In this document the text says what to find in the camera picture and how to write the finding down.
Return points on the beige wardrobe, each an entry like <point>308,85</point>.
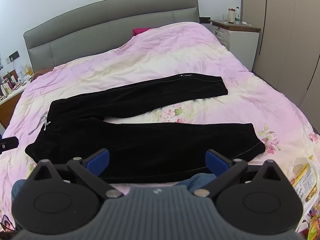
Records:
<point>290,35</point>

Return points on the black pants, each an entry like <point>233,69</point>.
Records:
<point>150,142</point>

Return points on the yellow snack bag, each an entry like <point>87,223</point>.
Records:
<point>306,177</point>

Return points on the cluttered left bedside table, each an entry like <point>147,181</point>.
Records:
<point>15,81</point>

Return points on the grey upholstered headboard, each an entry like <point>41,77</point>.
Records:
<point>105,20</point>

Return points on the pink floral duvet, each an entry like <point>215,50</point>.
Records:
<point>160,57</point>

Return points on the white nightstand with wooden top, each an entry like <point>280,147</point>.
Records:
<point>241,42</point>

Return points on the black wall socket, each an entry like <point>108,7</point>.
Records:
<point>14,55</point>

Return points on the clear plastic bottle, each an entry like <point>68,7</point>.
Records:
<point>237,16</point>

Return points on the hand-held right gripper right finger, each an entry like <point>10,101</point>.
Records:
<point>216,162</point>

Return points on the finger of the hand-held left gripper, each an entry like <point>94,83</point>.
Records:
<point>9,144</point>

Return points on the colourful snack bag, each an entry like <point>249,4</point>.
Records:
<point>313,226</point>

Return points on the white cup with red lid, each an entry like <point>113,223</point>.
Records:
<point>231,16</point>

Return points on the person's jeans leg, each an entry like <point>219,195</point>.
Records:
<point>18,188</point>
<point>198,180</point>

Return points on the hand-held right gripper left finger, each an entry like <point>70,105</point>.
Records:
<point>98,162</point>

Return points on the clear drinking glass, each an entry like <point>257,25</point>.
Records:
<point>225,18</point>

